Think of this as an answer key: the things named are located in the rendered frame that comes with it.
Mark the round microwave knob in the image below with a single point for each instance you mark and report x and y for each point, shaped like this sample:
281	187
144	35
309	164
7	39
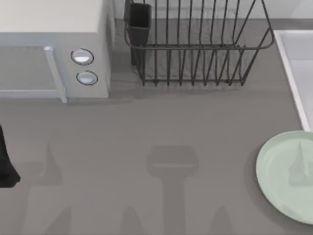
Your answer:
82	56
87	78

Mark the black cutlery holder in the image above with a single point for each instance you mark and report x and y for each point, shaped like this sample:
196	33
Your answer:
139	22

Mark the pale microwave oven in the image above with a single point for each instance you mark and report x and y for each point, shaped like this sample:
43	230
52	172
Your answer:
73	19

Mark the pale green plate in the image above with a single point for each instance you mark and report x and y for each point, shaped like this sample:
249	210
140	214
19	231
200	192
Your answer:
276	169

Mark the microwave oven door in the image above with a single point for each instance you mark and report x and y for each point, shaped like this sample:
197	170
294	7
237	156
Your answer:
27	71

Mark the white sink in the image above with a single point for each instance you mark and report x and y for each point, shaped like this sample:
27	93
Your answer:
297	63

